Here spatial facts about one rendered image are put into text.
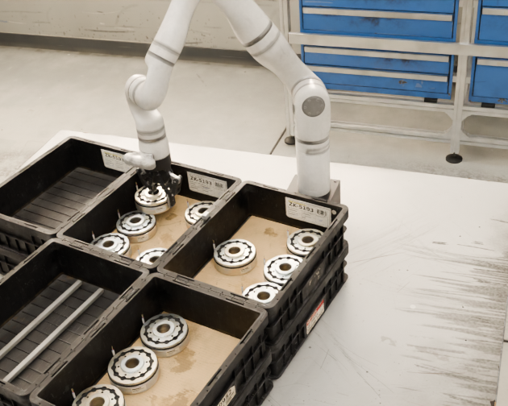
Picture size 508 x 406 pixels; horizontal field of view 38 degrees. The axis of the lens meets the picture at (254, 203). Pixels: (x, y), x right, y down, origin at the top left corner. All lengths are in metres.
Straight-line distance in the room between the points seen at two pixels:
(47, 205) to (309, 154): 0.74
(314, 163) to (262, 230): 0.24
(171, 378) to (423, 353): 0.58
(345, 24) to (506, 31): 0.71
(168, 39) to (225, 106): 2.54
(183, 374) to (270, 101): 2.90
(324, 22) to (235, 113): 0.92
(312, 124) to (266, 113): 2.26
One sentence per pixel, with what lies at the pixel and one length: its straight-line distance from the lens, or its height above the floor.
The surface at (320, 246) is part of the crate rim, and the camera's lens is 1.67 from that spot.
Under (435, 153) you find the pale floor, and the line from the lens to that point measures 3.78.
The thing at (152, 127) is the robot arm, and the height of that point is 1.12.
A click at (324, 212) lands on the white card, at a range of 1.81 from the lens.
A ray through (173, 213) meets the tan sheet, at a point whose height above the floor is 0.83.
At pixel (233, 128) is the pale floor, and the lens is 4.05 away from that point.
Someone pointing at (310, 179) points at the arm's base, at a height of 0.86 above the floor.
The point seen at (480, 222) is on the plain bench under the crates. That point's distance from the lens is 2.15.
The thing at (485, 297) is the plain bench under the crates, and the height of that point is 0.70.
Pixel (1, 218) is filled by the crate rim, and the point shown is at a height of 0.93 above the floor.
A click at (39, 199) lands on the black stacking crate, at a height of 0.83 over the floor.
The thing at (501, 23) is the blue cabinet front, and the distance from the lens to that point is 3.42.
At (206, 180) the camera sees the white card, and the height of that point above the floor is 0.90.
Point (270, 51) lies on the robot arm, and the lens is 1.83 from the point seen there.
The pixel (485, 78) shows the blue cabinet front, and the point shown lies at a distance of 3.52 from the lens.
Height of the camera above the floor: 1.97
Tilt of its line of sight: 35 degrees down
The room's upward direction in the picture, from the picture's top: 5 degrees counter-clockwise
